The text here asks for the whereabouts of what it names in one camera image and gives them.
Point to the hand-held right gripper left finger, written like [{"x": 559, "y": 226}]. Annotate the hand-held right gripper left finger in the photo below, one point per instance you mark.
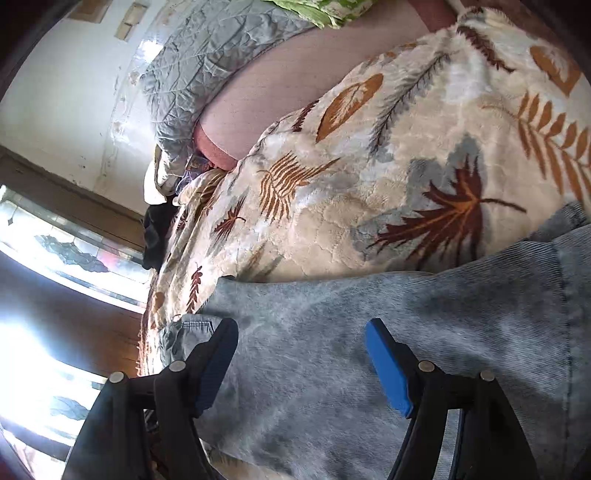
[{"x": 213, "y": 367}]

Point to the green printed cloth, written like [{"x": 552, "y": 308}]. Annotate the green printed cloth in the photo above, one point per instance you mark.
[{"x": 323, "y": 11}]

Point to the grey denim shirt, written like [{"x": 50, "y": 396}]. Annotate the grey denim shirt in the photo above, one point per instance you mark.
[{"x": 323, "y": 350}]

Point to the leaf printed fleece blanket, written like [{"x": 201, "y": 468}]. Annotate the leaf printed fleece blanket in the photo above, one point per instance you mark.
[{"x": 369, "y": 161}]

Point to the printed packet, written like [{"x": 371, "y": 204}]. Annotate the printed packet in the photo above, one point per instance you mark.
[{"x": 196, "y": 165}]

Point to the cream pillow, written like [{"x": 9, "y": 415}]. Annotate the cream pillow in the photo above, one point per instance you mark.
[{"x": 161, "y": 177}]

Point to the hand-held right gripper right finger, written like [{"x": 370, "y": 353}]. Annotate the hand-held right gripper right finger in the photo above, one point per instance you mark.
[{"x": 388, "y": 367}]

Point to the patterned glass window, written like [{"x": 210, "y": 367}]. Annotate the patterned glass window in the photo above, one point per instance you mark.
[{"x": 55, "y": 249}]

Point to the grey quilted blanket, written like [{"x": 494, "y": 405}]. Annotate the grey quilted blanket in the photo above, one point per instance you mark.
[{"x": 207, "y": 60}]

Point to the black cloth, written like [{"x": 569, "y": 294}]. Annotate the black cloth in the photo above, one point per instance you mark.
[{"x": 154, "y": 240}]

